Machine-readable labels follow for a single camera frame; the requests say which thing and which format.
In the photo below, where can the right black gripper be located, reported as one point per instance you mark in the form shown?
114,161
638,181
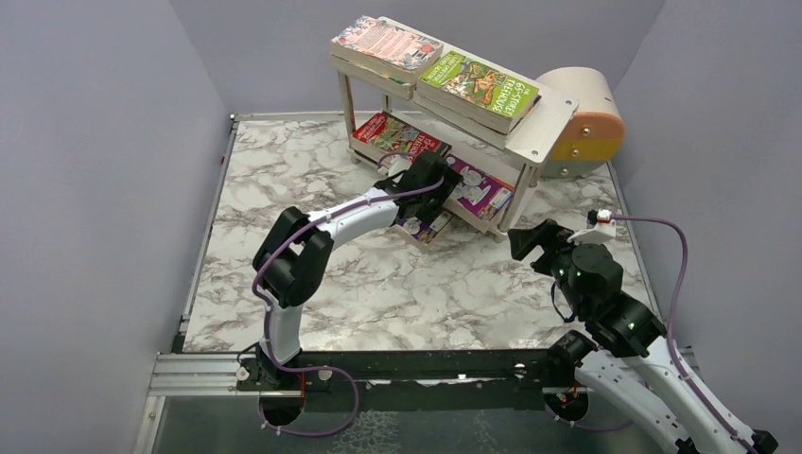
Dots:
535,241

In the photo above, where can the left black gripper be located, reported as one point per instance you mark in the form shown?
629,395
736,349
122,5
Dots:
428,177

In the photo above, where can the white two-tier shelf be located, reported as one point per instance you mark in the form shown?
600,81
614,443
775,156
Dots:
519,165

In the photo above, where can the red bottom books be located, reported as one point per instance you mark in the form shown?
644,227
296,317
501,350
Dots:
479,193

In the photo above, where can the red 13-storey treehouse book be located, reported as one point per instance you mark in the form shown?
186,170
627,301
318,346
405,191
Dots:
384,133

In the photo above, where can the purple cartoon book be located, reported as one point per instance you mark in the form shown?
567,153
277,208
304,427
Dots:
422,235

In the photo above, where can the green 65-storey treehouse book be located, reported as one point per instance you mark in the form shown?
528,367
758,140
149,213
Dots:
478,91

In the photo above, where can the pink floral book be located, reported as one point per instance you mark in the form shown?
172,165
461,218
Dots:
392,51

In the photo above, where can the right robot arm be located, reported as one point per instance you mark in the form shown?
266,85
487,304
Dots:
627,353

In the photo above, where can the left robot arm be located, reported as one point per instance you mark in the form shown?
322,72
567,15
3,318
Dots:
291,262

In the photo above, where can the round wooden drawer box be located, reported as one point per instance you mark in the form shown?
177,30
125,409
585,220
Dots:
595,132

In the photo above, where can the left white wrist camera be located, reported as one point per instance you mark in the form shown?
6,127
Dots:
396,164

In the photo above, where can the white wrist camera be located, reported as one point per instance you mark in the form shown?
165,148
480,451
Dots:
396,164
601,227

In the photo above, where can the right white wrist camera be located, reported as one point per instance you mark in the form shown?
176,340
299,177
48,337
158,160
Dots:
601,227

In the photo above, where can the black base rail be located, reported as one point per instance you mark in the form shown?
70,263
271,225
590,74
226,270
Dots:
518,379

